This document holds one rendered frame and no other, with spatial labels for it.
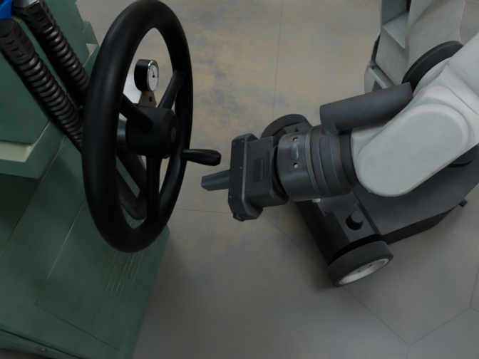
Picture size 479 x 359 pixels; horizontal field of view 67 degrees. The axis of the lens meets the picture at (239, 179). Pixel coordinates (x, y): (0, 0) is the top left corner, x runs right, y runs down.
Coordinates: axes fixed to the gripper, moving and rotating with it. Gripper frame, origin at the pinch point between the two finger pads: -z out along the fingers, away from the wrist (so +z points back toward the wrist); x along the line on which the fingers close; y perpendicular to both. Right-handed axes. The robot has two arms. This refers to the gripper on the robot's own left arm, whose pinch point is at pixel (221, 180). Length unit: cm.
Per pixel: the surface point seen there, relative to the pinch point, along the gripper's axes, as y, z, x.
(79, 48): 22.6, -4.4, 8.2
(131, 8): 24.2, 5.7, 7.2
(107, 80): 24.8, 5.7, -1.2
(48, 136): 22.5, -5.8, -2.5
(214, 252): -59, -43, 3
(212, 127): -65, -54, 57
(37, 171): 22.3, -6.4, -6.1
